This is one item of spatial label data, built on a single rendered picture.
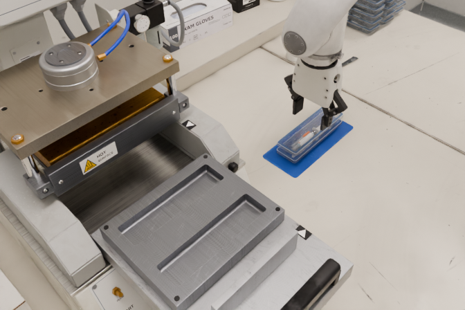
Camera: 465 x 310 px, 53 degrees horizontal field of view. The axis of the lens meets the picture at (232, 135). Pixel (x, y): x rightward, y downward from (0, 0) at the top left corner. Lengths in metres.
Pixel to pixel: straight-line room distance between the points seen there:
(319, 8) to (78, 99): 0.40
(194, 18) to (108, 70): 0.64
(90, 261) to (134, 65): 0.29
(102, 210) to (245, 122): 0.50
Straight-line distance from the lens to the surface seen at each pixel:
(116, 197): 0.79
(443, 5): 3.24
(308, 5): 0.80
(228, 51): 1.33
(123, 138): 0.72
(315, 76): 0.97
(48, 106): 0.70
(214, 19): 1.39
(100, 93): 0.70
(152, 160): 0.83
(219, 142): 0.77
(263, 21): 1.47
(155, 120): 0.74
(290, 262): 0.65
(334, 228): 0.96
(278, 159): 1.07
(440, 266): 0.97
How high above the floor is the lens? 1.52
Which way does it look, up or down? 43 degrees down
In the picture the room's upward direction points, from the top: 2 degrees counter-clockwise
